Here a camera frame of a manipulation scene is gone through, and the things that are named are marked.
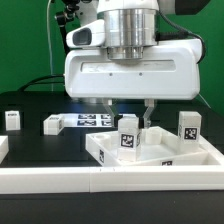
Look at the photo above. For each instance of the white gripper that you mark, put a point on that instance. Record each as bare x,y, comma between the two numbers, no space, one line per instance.
168,70

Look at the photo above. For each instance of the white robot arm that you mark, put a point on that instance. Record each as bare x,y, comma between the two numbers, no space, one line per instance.
119,53

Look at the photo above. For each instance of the white fiducial marker base sheet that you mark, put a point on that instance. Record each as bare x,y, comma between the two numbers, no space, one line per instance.
86,120

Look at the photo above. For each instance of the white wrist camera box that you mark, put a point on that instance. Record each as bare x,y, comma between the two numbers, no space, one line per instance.
90,35

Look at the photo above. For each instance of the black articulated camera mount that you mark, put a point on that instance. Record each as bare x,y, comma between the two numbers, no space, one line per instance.
83,10

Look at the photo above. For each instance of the white front fence rail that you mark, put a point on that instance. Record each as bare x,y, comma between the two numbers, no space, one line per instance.
101,179

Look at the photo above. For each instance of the white fence rail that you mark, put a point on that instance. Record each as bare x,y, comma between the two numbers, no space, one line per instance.
4,148
101,179

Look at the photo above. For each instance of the white left fence rail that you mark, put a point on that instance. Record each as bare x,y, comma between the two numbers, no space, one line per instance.
4,148

